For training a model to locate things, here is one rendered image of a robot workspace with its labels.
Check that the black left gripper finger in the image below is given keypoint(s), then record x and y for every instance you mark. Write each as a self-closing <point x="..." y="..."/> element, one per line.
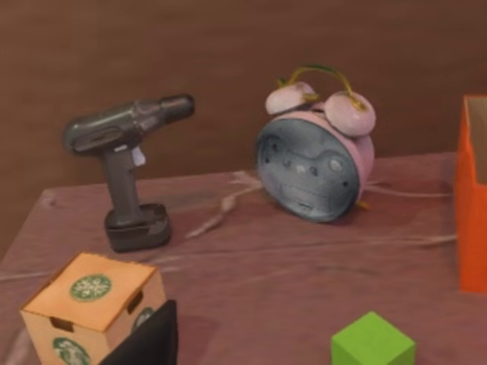
<point x="152" y="342"/>

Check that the green cube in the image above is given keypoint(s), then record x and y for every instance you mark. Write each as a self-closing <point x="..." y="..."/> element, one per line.
<point x="371" y="340"/>

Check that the cardboard box with green logos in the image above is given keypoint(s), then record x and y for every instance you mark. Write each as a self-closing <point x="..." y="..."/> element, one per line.
<point x="95" y="304"/>

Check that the clear plastic table cover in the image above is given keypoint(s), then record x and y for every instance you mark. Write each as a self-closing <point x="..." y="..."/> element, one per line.
<point x="266" y="273"/>

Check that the pink twin-bell alarm clock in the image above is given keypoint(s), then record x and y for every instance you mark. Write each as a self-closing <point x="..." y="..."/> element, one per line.
<point x="316" y="167"/>

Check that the orange open box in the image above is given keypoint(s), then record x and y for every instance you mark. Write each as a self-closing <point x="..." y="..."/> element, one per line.
<point x="472" y="213"/>

